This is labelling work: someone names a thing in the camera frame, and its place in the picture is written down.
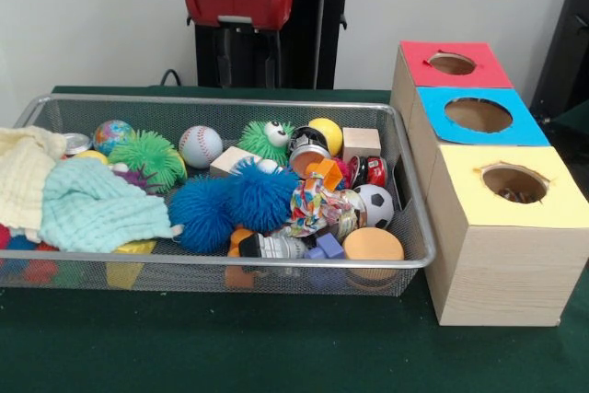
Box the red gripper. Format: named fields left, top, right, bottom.
left=184, top=0, right=295, bottom=88

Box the mint green cloth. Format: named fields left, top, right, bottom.
left=39, top=158, right=183, bottom=253

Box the cream yellow cloth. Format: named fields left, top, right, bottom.
left=0, top=126, right=67, bottom=230

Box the multicolour cartoon print cloth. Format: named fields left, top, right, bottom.
left=497, top=187, right=544, bottom=204

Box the shallow clear mesh bin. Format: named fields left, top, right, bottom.
left=0, top=92, right=439, bottom=297

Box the wooden box with three holes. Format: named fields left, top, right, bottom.
left=390, top=40, right=589, bottom=328

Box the white toy baseball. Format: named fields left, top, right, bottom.
left=179, top=126, right=225, bottom=169

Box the small wooden cube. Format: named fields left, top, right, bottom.
left=342, top=128, right=382, bottom=162
left=210, top=146, right=259, bottom=178

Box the yellow ball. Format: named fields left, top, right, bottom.
left=308, top=118, right=343, bottom=156

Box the orange plastic toy brick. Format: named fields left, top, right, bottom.
left=306, top=158, right=343, bottom=190

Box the blue spiky ball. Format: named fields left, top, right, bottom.
left=168, top=177, right=236, bottom=254
left=228, top=159, right=300, bottom=235

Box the large light green spiky ball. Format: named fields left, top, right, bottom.
left=109, top=131, right=188, bottom=193

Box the globe print ball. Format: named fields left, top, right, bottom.
left=93, top=120, right=136, bottom=156

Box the black white toy soccer ball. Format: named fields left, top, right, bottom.
left=354, top=184, right=395, bottom=229

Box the peach orange ball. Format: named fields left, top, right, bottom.
left=342, top=227, right=406, bottom=263

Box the black chair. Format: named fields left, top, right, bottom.
left=532, top=0, right=589, bottom=127

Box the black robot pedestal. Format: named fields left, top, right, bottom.
left=178, top=0, right=371, bottom=90

